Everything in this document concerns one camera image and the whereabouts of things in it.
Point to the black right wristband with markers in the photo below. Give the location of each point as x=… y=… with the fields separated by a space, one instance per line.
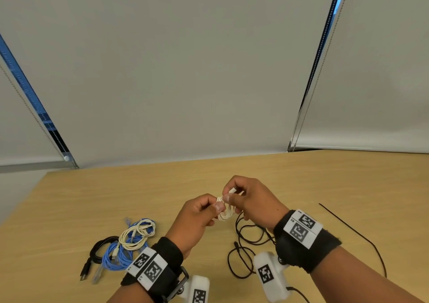
x=301 y=242

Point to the person's left thumb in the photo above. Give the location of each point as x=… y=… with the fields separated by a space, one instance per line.
x=214 y=209

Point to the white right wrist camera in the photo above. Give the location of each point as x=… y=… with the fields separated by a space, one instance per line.
x=269 y=272

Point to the person's right hand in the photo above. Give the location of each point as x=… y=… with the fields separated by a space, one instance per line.
x=259 y=202

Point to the person's left forearm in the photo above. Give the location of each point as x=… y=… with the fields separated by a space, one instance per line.
x=129 y=294

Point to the black left wristband with markers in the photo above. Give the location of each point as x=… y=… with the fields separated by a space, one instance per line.
x=161 y=266

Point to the black wristband with markers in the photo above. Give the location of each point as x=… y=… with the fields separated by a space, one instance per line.
x=301 y=242
x=161 y=266

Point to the wide grey roller blind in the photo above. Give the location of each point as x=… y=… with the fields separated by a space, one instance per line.
x=174 y=68

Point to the person's right thumb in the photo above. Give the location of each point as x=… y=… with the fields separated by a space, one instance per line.
x=232 y=197

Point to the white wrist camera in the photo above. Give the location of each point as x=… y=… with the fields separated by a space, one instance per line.
x=269 y=272
x=199 y=289

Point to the person's left hand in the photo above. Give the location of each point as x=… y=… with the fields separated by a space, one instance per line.
x=189 y=224

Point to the person's right forearm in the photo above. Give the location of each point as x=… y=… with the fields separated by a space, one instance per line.
x=355 y=279

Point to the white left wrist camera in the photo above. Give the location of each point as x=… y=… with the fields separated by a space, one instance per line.
x=199 y=289

